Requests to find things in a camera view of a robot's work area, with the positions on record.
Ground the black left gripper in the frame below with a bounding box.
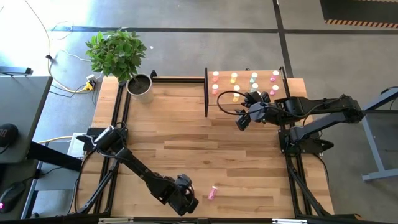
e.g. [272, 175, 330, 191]
[164, 173, 200, 216]

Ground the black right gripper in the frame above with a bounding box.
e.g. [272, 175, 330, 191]
[245, 91, 279, 124]

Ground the white power box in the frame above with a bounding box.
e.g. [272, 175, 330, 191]
[67, 132, 90, 158]

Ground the beige plant pot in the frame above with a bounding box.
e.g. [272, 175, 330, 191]
[126, 73, 155, 104]

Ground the black mat hazard stripe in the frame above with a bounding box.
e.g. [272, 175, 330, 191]
[319, 0, 398, 29]

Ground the black desk foot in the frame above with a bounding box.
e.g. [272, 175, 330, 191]
[26, 140, 83, 172]

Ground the yellow white power plug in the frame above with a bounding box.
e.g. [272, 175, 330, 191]
[83, 73, 98, 91]

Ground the green leafy plant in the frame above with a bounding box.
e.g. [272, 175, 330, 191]
[85, 27, 147, 83]

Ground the black computer mouse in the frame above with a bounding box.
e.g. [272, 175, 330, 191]
[0, 123, 19, 147]
[0, 182, 25, 214]

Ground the grey desk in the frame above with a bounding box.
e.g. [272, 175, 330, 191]
[0, 75, 53, 164]

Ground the wooden shelf black metal frame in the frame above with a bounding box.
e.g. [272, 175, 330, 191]
[203, 66, 293, 118]

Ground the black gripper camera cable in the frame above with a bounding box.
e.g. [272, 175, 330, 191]
[216, 90, 249, 116]

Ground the silver frame bracket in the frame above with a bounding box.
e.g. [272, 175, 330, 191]
[98, 217, 134, 224]
[272, 218, 309, 224]

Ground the black aluminium table frame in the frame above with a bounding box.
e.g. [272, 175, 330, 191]
[70, 70, 358, 224]

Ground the grey desk frame leg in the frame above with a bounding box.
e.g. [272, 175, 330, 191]
[360, 86, 398, 182]

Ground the yellow cable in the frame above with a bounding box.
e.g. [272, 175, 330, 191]
[36, 135, 74, 144]

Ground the pale floor cable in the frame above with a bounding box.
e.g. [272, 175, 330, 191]
[24, 0, 94, 94]

